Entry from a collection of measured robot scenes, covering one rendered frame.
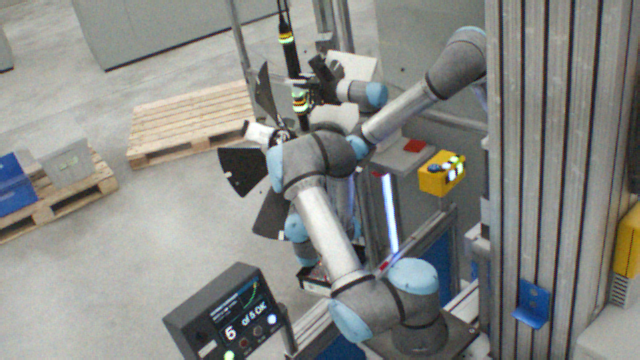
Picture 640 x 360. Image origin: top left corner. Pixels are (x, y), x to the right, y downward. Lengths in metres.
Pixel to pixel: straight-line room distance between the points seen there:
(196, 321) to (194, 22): 6.34
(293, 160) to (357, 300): 0.38
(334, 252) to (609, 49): 0.76
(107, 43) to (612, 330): 6.70
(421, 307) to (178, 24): 6.44
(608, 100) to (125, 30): 6.73
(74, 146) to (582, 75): 4.05
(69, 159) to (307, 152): 3.39
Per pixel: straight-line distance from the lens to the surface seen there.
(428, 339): 1.49
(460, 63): 1.56
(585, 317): 1.33
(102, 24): 7.35
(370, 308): 1.36
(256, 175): 2.30
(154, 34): 7.48
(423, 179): 2.11
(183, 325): 1.44
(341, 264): 1.39
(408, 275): 1.39
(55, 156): 4.66
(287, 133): 2.11
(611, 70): 1.00
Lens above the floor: 2.22
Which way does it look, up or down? 33 degrees down
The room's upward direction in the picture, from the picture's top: 12 degrees counter-clockwise
